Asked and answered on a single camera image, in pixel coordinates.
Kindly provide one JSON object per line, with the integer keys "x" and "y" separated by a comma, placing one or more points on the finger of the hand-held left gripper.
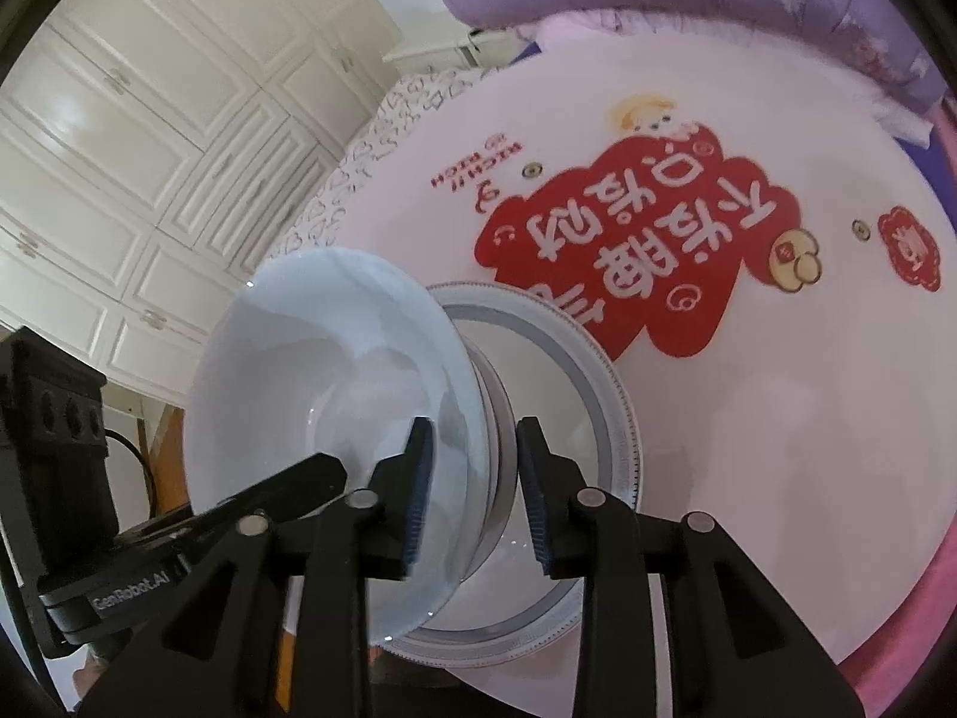
{"x": 291, "y": 482}

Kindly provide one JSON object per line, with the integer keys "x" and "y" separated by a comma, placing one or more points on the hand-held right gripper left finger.
{"x": 419, "y": 493}

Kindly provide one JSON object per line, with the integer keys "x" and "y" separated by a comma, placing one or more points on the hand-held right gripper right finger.
{"x": 534, "y": 493}

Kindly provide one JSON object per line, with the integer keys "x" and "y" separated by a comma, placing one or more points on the white bowl with grey rim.
{"x": 505, "y": 449}
{"x": 299, "y": 359}

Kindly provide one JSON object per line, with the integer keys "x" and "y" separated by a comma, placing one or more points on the white plate with grey rim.
{"x": 546, "y": 396}
{"x": 478, "y": 647}

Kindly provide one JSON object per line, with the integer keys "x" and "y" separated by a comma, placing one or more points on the round pink printed table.
{"x": 748, "y": 464}

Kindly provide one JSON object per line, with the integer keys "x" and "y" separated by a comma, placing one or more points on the cream panelled wardrobe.
{"x": 149, "y": 127}

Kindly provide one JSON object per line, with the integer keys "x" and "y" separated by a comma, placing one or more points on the bed with heart-print sheet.
{"x": 351, "y": 164}

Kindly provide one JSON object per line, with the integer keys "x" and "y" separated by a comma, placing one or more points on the pink bed sheet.
{"x": 923, "y": 606}

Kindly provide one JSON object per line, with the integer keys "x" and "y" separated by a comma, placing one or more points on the cream nightstand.
{"x": 433, "y": 52}

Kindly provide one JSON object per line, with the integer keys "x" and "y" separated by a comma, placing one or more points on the dark purple cloth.
{"x": 525, "y": 51}

